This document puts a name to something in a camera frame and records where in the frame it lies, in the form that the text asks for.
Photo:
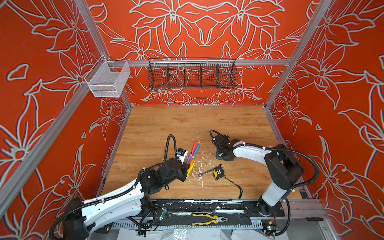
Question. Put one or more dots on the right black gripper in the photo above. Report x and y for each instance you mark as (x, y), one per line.
(219, 158)

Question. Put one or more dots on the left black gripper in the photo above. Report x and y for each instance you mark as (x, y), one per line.
(184, 171)

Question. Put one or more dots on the purple marker pen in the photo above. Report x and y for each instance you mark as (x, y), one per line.
(189, 158)

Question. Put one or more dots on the blue marker pen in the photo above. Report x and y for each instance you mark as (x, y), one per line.
(196, 150)

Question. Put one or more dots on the pink marker pen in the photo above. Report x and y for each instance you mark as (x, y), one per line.
(194, 147)

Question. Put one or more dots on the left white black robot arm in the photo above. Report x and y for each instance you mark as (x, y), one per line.
(132, 201)

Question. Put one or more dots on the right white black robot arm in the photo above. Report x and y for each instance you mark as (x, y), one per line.
(284, 168)

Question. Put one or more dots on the yellow marker pen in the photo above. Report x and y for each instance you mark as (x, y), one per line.
(190, 169)

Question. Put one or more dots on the silver wrench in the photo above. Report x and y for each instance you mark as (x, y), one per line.
(207, 171)

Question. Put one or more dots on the yellow black tape measure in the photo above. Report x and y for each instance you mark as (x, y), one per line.
(220, 175)

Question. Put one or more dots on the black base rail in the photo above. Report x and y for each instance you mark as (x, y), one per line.
(248, 208)

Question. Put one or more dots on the yellow handled pliers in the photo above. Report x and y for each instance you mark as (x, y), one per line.
(211, 219)

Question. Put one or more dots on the black wire basket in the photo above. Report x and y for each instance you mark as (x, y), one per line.
(192, 74)

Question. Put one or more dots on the white wire basket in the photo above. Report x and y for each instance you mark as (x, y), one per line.
(107, 79)

